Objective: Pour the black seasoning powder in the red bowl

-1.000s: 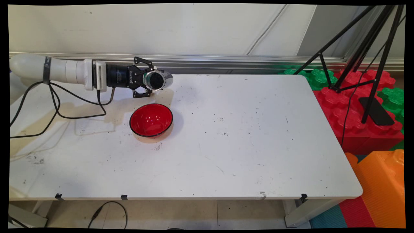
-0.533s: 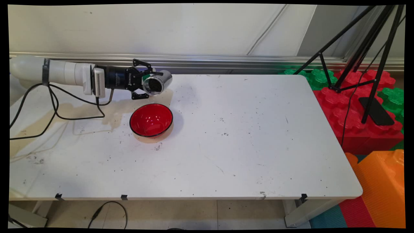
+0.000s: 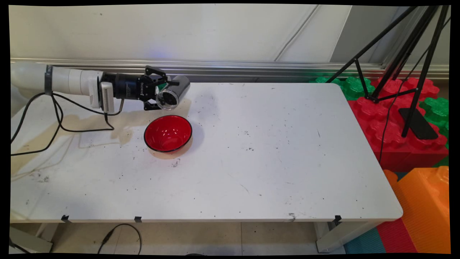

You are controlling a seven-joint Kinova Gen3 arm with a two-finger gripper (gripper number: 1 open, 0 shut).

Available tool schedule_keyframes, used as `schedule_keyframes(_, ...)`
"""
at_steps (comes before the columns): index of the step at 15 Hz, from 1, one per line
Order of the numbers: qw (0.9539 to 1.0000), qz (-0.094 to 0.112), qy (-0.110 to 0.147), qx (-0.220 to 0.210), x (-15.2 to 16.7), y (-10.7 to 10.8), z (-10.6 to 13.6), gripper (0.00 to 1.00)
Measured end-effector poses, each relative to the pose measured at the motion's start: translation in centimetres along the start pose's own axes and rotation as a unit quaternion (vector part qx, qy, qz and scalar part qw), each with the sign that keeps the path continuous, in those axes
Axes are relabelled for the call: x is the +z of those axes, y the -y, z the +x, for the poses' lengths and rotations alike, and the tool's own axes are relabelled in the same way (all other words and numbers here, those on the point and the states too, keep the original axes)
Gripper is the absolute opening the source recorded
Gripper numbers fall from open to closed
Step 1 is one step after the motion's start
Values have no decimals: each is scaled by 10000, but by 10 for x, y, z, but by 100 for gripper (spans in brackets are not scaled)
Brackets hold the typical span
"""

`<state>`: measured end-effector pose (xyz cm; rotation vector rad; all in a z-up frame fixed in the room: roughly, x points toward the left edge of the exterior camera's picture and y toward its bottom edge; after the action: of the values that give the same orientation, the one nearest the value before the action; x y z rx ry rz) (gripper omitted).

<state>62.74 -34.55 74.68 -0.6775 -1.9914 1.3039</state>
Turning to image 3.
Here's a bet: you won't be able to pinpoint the black granules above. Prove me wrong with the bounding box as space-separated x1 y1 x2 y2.
158 91 179 109

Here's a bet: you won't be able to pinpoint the green giant building block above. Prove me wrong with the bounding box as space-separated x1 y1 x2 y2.
419 96 450 149
310 76 375 100

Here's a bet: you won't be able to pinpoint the orange giant building block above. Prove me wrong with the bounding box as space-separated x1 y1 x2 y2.
383 165 450 254

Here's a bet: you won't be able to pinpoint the red foam floor mat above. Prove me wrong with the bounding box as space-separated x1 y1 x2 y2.
376 218 419 254

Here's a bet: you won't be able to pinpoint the white table leg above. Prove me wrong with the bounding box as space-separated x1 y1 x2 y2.
313 220 381 253
10 223 60 254

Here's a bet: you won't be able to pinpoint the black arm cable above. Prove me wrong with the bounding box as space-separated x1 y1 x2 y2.
11 93 45 144
11 92 125 157

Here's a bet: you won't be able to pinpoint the thin black tripod cable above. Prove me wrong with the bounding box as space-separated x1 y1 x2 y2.
378 16 450 164

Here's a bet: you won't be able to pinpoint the teal foam floor mat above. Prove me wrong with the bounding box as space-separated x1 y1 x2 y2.
344 227 387 254

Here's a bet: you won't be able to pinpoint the black strap on arm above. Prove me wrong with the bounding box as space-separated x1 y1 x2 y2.
44 65 54 95

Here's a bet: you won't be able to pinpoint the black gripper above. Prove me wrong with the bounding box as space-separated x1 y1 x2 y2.
99 66 180 111

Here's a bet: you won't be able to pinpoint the black tripod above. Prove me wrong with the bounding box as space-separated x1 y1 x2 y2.
325 5 450 138

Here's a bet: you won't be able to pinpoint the aluminium wall rail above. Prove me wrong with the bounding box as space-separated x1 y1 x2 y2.
11 58 450 82

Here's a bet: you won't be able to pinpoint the clear plastic jar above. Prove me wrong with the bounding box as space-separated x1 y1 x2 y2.
155 75 191 110

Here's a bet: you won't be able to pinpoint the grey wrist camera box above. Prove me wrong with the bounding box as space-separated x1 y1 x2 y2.
89 81 115 114

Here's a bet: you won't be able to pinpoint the red bowl with black rim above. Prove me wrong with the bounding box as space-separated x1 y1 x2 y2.
144 115 193 153

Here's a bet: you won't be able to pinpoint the black flat slab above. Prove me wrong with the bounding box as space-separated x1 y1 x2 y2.
398 107 439 140

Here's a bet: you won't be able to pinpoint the black cable on floor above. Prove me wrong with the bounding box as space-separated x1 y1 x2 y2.
98 224 142 255

